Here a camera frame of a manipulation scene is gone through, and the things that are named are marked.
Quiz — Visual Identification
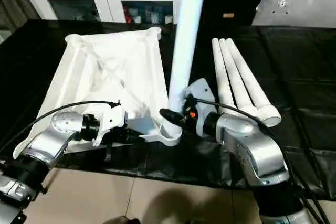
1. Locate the white plastic table leg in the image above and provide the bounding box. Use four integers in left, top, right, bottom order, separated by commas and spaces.
211, 38, 237, 109
167, 0, 210, 124
226, 38, 282, 127
218, 38, 259, 116

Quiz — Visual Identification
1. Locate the white plastic table top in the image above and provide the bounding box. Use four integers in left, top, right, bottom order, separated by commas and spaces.
13, 27, 183, 161

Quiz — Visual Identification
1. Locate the left robot leg dark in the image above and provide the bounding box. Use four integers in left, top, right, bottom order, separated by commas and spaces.
103, 215, 140, 224

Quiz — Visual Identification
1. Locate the black work mat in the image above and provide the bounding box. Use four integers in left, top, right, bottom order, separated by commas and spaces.
0, 18, 336, 201

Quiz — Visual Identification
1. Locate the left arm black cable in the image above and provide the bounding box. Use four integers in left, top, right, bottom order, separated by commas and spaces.
0, 100, 121, 154

